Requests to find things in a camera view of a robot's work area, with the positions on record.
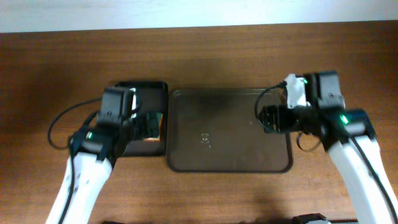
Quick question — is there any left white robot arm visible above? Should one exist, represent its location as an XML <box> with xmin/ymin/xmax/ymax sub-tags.
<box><xmin>47</xmin><ymin>86</ymin><xmax>167</xmax><ymax>223</ymax></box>

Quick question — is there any orange green scrub sponge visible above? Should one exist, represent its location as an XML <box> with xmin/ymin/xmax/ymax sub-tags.
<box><xmin>143</xmin><ymin>138</ymin><xmax>160</xmax><ymax>142</ymax></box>

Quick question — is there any small black water tray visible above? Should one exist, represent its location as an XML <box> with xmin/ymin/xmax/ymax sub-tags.
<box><xmin>115</xmin><ymin>80</ymin><xmax>169</xmax><ymax>157</ymax></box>

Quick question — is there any large brown serving tray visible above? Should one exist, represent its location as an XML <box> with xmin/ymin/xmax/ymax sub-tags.
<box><xmin>166</xmin><ymin>88</ymin><xmax>293</xmax><ymax>174</ymax></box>

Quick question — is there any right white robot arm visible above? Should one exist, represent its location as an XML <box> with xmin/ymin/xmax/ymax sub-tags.
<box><xmin>254</xmin><ymin>71</ymin><xmax>397</xmax><ymax>223</ymax></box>

